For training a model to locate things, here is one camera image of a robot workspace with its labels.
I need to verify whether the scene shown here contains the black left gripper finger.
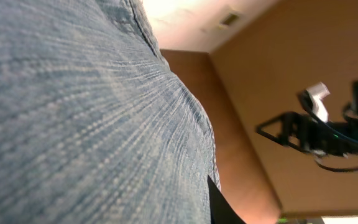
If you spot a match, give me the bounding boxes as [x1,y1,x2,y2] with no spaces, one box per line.
[208,176,246,224]

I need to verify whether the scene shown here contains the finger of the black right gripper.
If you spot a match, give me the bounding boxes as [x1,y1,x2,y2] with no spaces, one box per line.
[255,112,306,152]

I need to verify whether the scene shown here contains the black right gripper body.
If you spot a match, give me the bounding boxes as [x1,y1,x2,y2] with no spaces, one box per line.
[290,114,353,156]

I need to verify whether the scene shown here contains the light blue jeans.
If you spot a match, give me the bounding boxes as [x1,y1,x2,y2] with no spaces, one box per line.
[0,0,219,223]

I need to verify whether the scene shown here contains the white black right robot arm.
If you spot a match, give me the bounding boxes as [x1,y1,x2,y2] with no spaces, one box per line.
[255,80,358,156]

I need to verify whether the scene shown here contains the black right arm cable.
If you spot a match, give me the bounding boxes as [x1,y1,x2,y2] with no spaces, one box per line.
[296,90,358,174]

